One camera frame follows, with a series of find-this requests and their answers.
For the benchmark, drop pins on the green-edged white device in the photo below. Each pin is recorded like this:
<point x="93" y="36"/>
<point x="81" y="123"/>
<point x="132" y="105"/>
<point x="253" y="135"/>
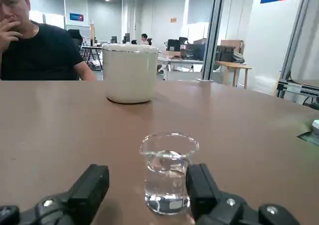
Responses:
<point x="312" y="132"/>

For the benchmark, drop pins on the grey metal post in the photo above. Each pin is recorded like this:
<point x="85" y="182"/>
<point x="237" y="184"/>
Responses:
<point x="211" y="35"/>

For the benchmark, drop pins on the small blue wall sign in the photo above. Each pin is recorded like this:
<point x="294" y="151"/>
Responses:
<point x="76" y="17"/>

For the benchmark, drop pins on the orange wall sign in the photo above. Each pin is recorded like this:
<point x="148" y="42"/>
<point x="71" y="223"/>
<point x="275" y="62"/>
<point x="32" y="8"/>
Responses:
<point x="173" y="20"/>

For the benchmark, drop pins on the small clear glass beaker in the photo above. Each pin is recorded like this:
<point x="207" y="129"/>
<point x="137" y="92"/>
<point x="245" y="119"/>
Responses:
<point x="164" y="180"/>

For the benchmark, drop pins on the brown cardboard box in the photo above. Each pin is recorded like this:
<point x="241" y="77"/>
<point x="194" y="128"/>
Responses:
<point x="233" y="45"/>

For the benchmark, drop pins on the white cylindrical lidded container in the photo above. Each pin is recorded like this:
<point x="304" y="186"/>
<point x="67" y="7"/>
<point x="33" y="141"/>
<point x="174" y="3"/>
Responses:
<point x="129" y="75"/>

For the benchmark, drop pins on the black office chair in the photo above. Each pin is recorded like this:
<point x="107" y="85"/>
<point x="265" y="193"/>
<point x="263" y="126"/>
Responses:
<point x="76" y="36"/>

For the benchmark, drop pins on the aluminium profile frame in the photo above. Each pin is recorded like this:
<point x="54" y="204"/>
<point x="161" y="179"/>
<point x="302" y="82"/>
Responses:
<point x="291" y="60"/>

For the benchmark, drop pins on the distant seated person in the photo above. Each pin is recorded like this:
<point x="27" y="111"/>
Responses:
<point x="144" y="40"/>

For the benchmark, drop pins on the light wooden table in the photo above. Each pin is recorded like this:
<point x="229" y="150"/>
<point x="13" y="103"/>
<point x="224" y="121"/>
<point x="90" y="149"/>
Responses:
<point x="234" y="66"/>

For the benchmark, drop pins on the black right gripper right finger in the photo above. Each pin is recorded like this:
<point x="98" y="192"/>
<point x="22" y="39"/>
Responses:
<point x="202" y="187"/>

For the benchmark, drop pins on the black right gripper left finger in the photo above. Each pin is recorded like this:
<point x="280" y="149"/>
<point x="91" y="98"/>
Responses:
<point x="87" y="190"/>

